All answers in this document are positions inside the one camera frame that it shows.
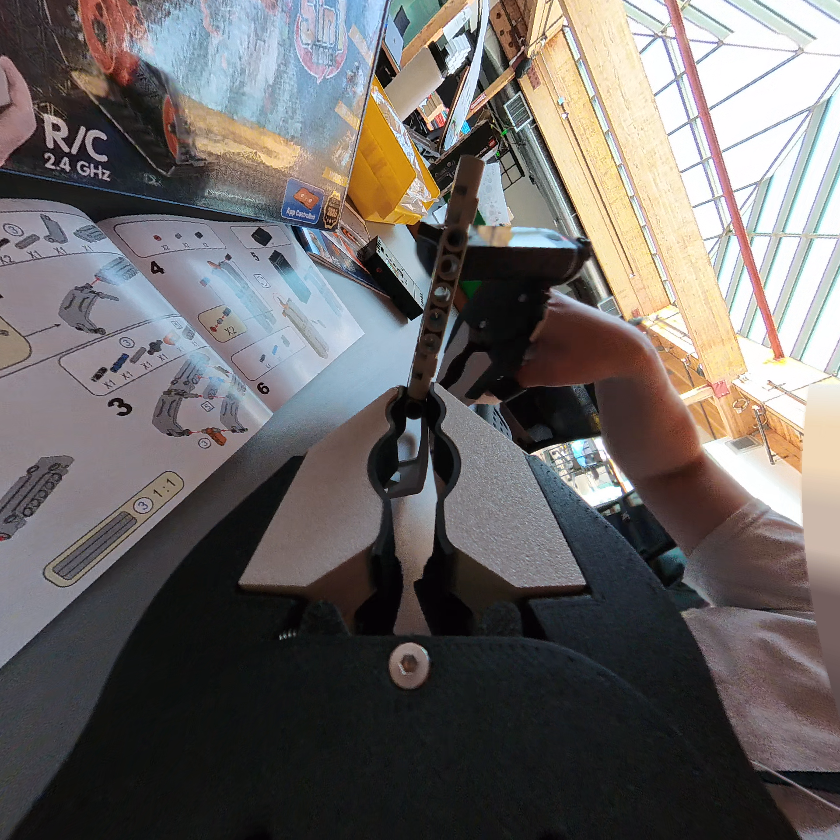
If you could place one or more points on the grey desk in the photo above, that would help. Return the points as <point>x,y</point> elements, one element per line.
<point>367,367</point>

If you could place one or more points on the white air vent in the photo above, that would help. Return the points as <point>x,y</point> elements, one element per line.
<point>517,111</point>

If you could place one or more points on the grey toy beam arm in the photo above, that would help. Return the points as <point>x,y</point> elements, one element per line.
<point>439,295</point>

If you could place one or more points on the clear plastic bag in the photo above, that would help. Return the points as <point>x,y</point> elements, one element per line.
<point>410,177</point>

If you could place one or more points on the white paper roll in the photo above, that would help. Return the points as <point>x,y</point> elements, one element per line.
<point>413,82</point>

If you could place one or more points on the yellow plastic bin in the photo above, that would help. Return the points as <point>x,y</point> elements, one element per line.
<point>380,170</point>

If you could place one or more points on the wooden window sill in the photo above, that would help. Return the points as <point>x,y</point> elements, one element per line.
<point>768,394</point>

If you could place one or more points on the black carton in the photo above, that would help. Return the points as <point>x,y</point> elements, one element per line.
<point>466,151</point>

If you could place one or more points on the small black box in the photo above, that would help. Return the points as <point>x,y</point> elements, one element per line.
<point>394,275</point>

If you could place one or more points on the white instruction booklet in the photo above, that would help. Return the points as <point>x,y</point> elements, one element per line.
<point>98,394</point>

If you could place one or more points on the glass skylight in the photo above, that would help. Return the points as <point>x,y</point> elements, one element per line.
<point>787,164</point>

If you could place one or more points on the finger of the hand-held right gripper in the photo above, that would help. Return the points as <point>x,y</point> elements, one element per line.
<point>454,354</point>
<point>479,377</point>

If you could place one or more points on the white printed paper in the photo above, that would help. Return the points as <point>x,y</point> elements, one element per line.
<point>492,197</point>

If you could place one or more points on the person's white shirt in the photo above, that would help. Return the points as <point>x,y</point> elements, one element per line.
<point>768,689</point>

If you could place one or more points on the person's right hand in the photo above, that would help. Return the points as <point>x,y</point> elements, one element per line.
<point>590,348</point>

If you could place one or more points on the person's right forearm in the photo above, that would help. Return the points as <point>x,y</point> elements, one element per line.
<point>656,446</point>

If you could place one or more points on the large wooden ceiling beam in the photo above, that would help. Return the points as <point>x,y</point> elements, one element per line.
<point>643,197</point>

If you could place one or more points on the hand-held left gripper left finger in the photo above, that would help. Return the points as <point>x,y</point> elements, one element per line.
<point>315,518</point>

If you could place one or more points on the green plastic bin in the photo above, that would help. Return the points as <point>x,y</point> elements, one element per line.
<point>469,287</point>

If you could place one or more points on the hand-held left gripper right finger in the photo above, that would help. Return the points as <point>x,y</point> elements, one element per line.
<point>512,518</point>

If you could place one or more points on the large blue toy box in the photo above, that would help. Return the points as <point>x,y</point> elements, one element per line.
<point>197,85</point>

